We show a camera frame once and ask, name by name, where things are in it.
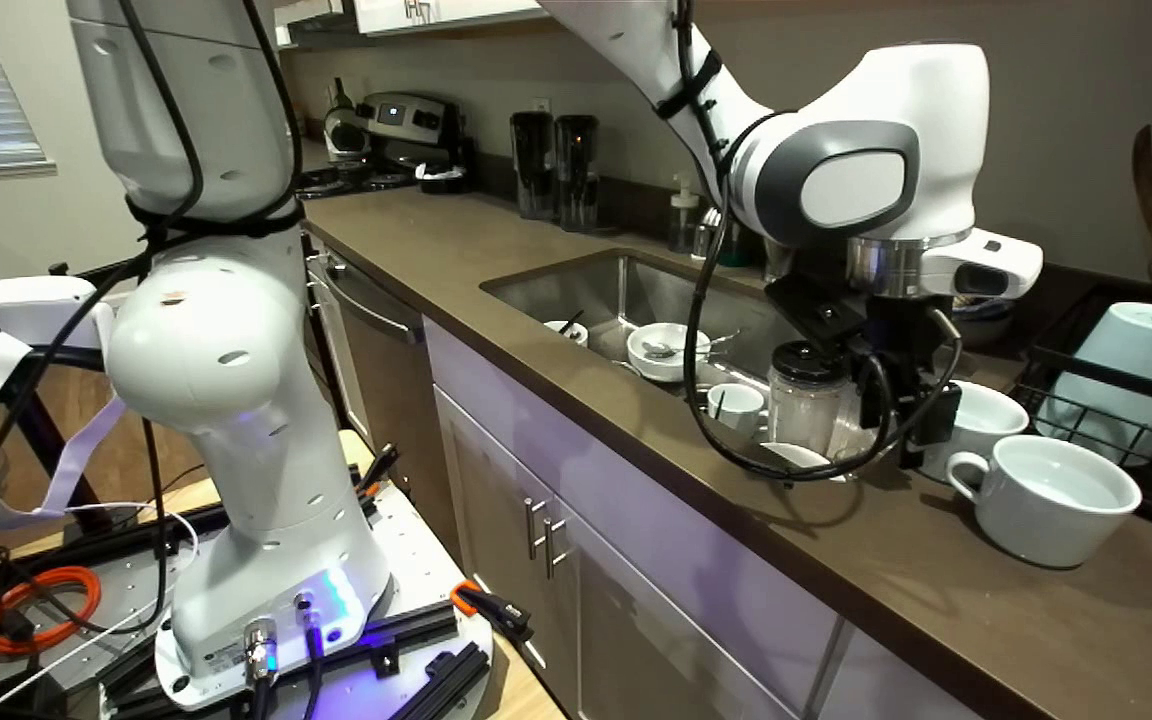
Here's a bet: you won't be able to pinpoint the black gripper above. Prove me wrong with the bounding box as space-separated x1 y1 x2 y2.
854 290 970 458

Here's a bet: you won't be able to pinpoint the white ceramic mug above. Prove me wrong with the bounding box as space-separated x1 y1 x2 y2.
945 432 1149 577
933 377 1036 480

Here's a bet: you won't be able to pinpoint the stainless steel sink basin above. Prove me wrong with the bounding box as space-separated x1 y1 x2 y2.
476 246 880 480

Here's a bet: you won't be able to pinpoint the pale counter cabinet front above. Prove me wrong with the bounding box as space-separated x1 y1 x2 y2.
421 315 1008 720

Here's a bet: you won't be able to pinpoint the clear jar black lid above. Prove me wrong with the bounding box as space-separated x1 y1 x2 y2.
764 338 855 458

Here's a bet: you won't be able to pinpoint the white shallow bowl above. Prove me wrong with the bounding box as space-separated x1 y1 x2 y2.
762 434 848 480

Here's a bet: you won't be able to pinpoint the small white cup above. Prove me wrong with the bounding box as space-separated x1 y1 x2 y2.
704 380 772 441

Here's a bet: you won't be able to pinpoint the pale teal cup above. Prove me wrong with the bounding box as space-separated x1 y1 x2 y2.
1036 300 1152 468

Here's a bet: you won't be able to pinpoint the clear soap dispenser white pump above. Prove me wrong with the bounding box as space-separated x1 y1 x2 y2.
664 171 707 261

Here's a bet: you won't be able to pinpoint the white plate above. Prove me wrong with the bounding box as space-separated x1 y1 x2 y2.
540 315 597 353

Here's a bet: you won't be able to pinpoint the black cylinder canister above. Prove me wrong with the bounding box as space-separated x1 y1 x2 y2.
551 110 604 230
508 108 559 225

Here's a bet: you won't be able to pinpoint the orange black clamp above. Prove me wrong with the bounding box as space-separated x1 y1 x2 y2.
351 441 408 509
449 577 545 653

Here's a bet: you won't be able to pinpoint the robot mounting table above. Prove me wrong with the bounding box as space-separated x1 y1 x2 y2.
0 475 501 720

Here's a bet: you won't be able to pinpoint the stainless dishwasher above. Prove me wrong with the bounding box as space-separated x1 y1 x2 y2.
303 235 464 544

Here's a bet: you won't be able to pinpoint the grey black countertop appliance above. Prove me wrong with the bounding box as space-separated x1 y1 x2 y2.
317 77 480 200

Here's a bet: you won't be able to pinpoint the black aluminium rails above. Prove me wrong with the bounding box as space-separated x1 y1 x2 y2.
100 595 496 720

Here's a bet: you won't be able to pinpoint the white box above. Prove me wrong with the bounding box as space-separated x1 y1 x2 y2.
0 271 110 359

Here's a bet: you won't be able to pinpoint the black wire dish rack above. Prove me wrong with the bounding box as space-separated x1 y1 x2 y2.
987 284 1152 547

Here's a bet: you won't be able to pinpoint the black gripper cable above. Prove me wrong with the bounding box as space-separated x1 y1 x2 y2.
662 0 970 486

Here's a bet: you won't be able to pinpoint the steel cabinet handles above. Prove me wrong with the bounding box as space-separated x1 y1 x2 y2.
516 490 576 579

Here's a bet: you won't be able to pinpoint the black arm base cables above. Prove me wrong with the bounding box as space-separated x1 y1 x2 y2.
0 0 312 630

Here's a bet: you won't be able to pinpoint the orange cable loop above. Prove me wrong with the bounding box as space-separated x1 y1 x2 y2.
0 560 110 661

